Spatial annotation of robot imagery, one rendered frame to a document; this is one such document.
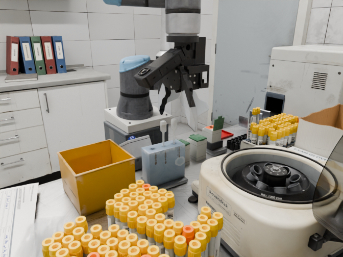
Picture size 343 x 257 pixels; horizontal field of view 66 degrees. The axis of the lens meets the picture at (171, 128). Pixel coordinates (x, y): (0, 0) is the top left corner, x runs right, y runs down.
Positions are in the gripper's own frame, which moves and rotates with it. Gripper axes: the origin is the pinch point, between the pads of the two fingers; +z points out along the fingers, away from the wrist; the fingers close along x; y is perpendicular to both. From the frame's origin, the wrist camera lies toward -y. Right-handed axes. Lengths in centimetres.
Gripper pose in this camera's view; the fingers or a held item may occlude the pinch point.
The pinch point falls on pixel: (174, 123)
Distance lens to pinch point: 63.9
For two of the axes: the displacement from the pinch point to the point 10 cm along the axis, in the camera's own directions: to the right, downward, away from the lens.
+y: 8.5, -1.9, 5.0
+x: -5.3, -3.0, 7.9
